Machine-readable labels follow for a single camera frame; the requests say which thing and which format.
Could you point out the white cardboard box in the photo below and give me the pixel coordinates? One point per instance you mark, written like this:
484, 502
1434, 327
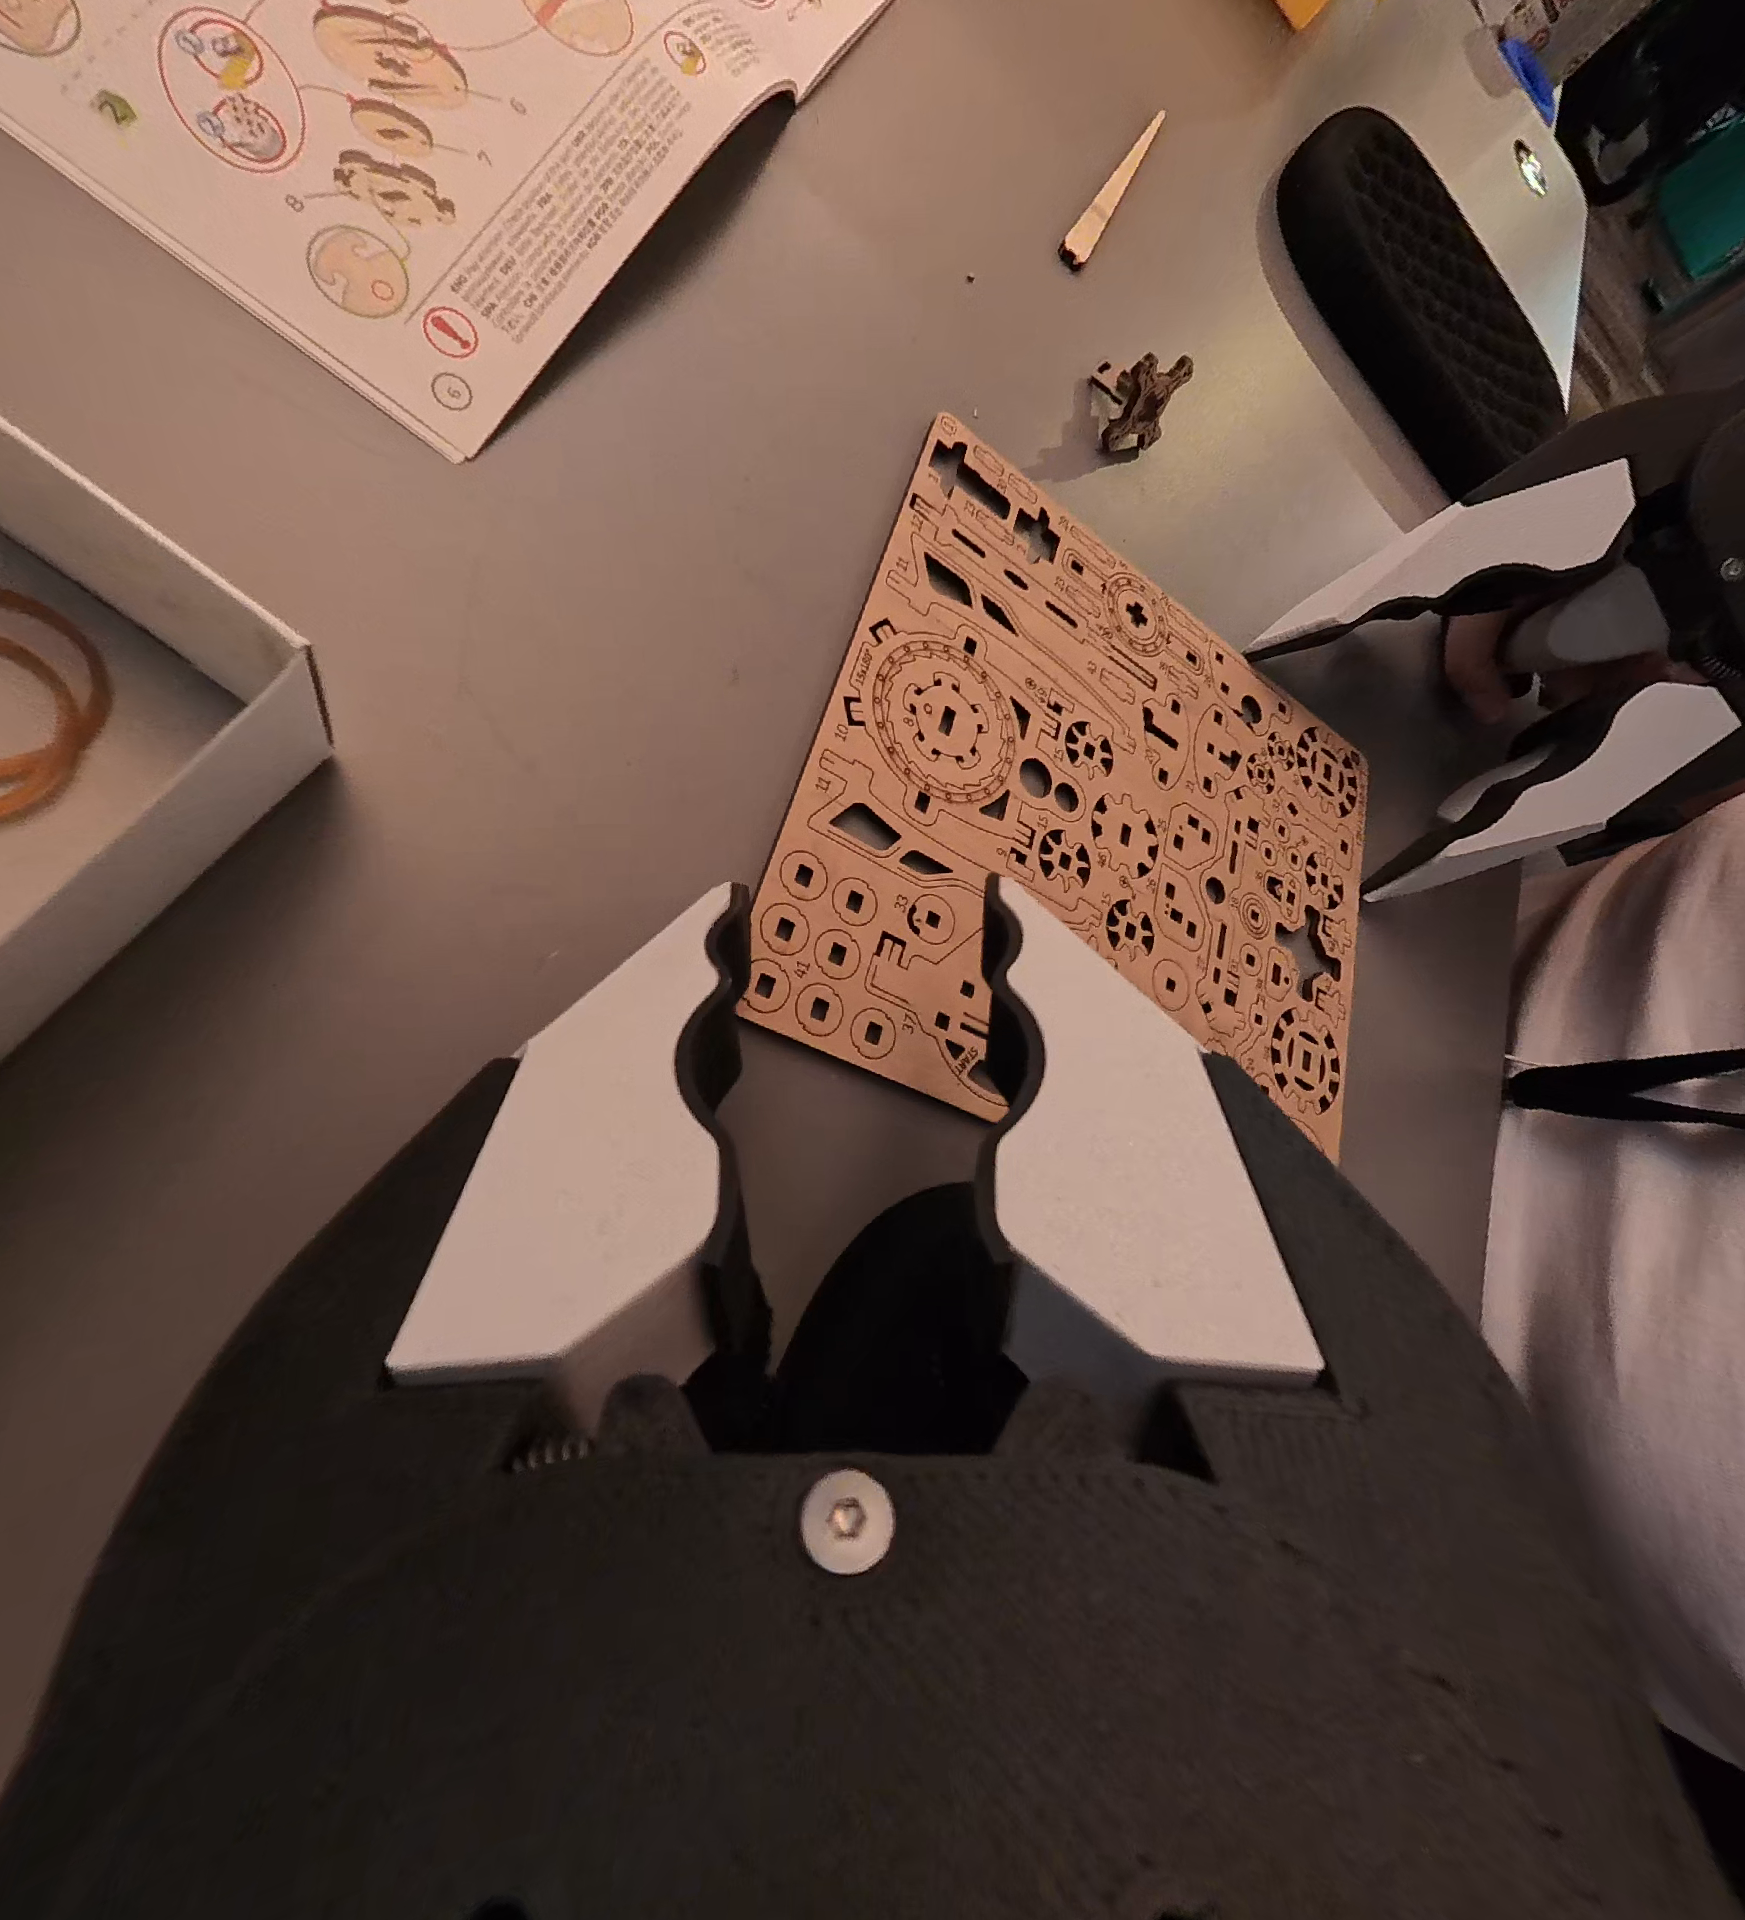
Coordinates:
212, 692

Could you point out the person's white shirt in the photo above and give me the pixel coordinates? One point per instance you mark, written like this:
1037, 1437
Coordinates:
1669, 1273

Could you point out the teal storage bin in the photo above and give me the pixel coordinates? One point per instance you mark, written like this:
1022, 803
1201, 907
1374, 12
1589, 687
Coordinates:
1719, 211

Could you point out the stacked yellow plastic bins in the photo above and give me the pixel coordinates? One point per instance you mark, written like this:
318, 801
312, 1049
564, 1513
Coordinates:
1300, 7

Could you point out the assembly instruction booklet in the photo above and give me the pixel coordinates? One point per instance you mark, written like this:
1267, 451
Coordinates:
436, 180

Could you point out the thin wooden stick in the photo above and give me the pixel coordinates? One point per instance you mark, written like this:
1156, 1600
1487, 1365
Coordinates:
1112, 193

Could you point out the pile of tan rubber bands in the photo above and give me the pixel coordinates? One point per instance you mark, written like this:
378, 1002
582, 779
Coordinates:
63, 736

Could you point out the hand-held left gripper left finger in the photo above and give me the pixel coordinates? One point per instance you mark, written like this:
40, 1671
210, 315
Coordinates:
575, 1172

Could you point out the small blue plastic object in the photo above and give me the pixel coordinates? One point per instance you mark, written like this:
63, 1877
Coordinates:
1532, 64

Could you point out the person's right hand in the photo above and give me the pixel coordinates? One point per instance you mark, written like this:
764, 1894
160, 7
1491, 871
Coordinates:
1480, 667

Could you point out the laser-cut plywood parts sheet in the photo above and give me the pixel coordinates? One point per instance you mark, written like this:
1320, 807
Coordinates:
933, 812

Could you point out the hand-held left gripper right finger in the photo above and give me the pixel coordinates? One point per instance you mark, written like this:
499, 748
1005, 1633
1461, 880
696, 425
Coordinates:
1141, 1200

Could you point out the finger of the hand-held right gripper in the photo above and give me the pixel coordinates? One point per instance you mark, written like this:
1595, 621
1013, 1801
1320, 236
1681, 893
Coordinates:
1606, 764
1502, 533

